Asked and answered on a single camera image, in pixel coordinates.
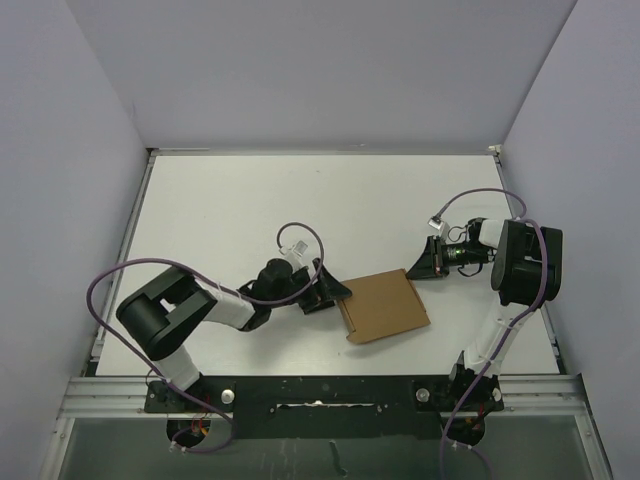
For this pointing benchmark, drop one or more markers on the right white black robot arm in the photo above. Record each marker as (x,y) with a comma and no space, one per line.
(526,272)

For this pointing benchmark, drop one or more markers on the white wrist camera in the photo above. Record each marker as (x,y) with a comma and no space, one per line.
(294,255)
(439,226)

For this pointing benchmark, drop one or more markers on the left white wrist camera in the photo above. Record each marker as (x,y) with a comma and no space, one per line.
(294,255)

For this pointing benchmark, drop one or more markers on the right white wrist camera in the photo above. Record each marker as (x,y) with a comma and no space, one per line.
(439,226)

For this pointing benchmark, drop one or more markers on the brown cardboard box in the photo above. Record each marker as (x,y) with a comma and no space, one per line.
(380,306)

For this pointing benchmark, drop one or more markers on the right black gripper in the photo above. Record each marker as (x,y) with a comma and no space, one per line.
(431,263)

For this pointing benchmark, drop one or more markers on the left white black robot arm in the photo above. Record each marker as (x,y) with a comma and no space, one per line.
(162,314)

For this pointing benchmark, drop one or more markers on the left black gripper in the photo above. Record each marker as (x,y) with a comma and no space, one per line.
(329,287)

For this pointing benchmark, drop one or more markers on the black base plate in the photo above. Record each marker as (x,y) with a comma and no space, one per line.
(327,407)

